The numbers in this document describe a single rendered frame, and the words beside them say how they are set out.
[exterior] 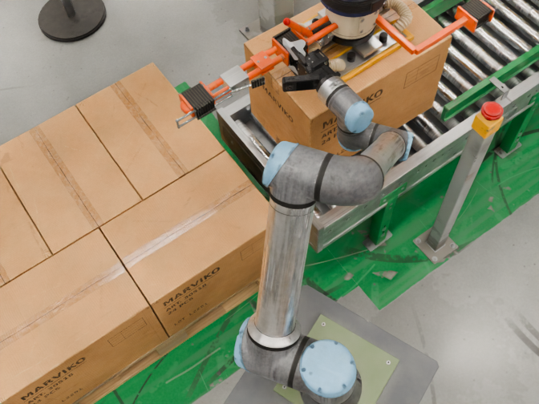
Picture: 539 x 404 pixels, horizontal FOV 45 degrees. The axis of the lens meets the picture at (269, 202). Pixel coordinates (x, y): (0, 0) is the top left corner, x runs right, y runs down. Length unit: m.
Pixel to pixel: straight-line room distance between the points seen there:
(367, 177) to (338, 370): 0.57
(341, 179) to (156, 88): 1.62
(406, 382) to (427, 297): 0.97
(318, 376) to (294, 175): 0.59
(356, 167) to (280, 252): 0.30
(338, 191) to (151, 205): 1.28
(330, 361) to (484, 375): 1.27
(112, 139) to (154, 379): 1.04
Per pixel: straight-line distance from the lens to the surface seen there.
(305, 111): 2.11
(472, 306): 3.04
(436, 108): 2.84
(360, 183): 1.47
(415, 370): 2.12
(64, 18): 4.12
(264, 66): 2.04
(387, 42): 2.28
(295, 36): 2.12
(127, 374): 2.93
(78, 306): 2.50
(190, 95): 1.99
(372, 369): 2.07
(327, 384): 1.78
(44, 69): 3.93
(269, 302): 1.71
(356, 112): 1.90
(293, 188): 1.48
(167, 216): 2.57
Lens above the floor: 2.77
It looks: 61 degrees down
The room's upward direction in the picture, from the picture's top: 5 degrees counter-clockwise
